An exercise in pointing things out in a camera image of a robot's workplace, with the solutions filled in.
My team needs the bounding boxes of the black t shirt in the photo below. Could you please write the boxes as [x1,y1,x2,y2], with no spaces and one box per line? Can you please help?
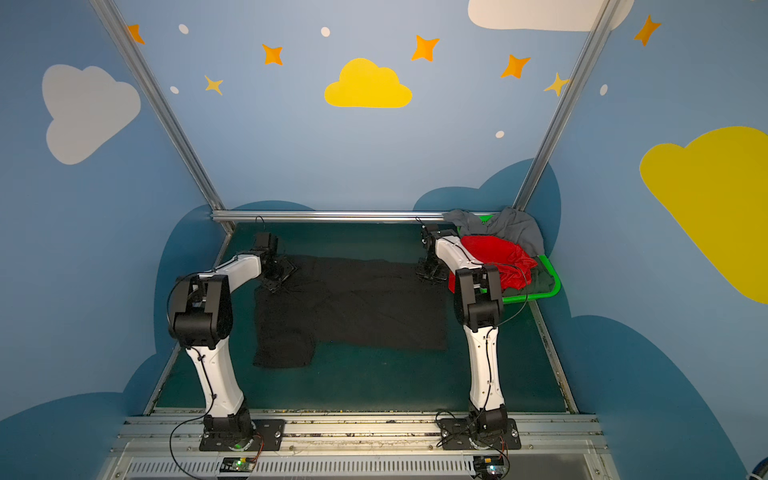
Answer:
[253,255,448,369]

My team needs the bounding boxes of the red t shirt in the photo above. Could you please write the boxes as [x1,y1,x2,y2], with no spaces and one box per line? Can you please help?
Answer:
[458,235,538,296]

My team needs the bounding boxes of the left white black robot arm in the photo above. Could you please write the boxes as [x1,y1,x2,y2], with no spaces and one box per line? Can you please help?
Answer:
[166,252,296,452]

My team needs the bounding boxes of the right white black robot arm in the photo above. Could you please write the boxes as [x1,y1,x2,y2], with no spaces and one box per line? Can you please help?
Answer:
[421,224,509,445]

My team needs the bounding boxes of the green plastic basket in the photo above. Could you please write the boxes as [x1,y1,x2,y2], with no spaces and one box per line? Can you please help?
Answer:
[445,207,561,303]

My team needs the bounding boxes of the grey t shirt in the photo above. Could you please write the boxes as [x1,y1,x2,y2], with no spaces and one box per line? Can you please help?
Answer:
[442,207,545,257]

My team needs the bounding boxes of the dark green t shirt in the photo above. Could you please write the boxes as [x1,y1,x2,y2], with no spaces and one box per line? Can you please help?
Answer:
[526,265,556,295]

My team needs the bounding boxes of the left controller board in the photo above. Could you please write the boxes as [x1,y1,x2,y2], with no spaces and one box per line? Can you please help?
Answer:
[219,457,257,474]

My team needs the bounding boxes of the controller board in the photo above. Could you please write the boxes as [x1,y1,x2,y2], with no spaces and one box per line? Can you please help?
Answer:
[219,457,257,474]
[472,456,508,480]

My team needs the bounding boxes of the right controller board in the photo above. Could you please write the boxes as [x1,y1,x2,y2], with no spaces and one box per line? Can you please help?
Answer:
[472,456,508,480]

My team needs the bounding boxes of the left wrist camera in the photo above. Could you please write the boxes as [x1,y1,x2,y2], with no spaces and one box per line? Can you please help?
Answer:
[252,232,278,256]

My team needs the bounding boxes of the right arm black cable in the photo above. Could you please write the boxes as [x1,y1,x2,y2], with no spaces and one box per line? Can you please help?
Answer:
[415,217,532,421]

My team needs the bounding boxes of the back aluminium frame rail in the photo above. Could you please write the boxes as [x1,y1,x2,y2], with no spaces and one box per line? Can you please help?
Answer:
[211,210,445,223]

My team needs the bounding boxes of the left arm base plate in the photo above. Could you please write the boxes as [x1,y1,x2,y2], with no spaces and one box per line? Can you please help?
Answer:
[199,417,286,452]

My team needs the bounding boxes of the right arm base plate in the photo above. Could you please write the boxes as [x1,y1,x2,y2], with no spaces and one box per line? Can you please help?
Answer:
[435,417,522,452]

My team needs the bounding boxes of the front aluminium rail bed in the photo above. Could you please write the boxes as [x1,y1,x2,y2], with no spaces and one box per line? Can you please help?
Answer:
[97,409,619,479]

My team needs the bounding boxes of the left aluminium frame post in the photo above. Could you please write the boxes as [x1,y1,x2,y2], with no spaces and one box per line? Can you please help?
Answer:
[90,0,225,211]

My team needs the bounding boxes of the aluminium frame post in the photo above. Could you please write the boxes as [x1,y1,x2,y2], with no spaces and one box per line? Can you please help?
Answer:
[90,0,225,211]
[513,0,622,211]

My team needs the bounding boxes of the right aluminium frame post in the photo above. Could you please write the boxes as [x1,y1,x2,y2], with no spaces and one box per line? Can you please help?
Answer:
[513,0,622,211]

